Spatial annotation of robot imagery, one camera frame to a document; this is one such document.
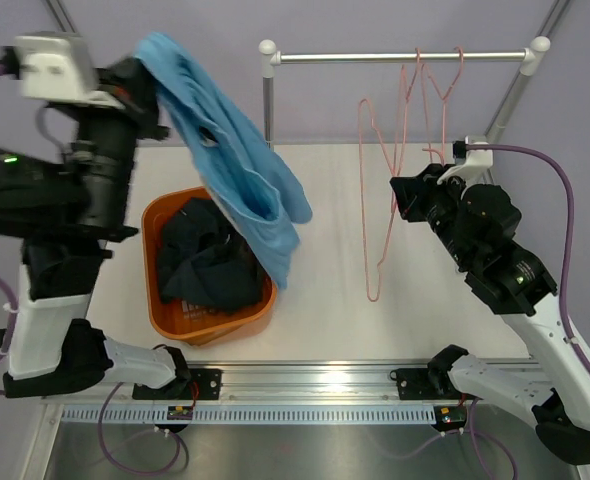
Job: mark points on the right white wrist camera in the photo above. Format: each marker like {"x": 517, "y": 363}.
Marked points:
{"x": 470, "y": 166}

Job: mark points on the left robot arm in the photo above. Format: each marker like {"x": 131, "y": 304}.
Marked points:
{"x": 65, "y": 215}

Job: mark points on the pink hanger of green shorts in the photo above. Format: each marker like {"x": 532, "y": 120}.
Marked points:
{"x": 427, "y": 78}

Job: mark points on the pink hanger of navy shorts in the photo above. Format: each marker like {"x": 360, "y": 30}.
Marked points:
{"x": 405, "y": 92}

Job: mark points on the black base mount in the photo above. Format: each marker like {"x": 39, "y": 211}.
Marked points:
{"x": 204, "y": 382}
{"x": 423, "y": 383}

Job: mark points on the slotted grey cable duct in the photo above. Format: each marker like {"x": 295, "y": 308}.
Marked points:
{"x": 398, "y": 414}

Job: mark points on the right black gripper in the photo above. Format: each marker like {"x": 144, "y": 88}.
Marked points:
{"x": 414, "y": 192}

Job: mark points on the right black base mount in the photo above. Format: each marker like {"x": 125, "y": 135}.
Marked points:
{"x": 423, "y": 383}

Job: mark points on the white metal clothes rack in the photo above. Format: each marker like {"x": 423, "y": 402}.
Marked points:
{"x": 529, "y": 58}

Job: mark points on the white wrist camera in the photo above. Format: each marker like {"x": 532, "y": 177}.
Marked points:
{"x": 56, "y": 68}
{"x": 470, "y": 166}

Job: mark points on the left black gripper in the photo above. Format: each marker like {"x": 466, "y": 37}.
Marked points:
{"x": 132, "y": 82}

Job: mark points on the aluminium rail frame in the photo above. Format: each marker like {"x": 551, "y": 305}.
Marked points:
{"x": 334, "y": 360}

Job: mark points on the orange plastic laundry basket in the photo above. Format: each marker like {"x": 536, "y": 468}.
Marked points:
{"x": 178, "y": 320}

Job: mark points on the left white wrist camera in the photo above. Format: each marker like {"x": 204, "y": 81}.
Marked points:
{"x": 56, "y": 68}

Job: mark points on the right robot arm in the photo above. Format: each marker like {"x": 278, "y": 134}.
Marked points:
{"x": 516, "y": 286}

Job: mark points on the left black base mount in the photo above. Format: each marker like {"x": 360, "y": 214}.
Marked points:
{"x": 204, "y": 382}

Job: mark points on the light blue shorts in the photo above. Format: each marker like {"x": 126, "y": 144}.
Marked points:
{"x": 250, "y": 182}

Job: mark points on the pink hanger of blue shorts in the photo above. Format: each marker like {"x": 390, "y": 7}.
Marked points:
{"x": 398, "y": 259}

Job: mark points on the dark navy shorts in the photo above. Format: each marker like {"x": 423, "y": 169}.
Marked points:
{"x": 205, "y": 262}

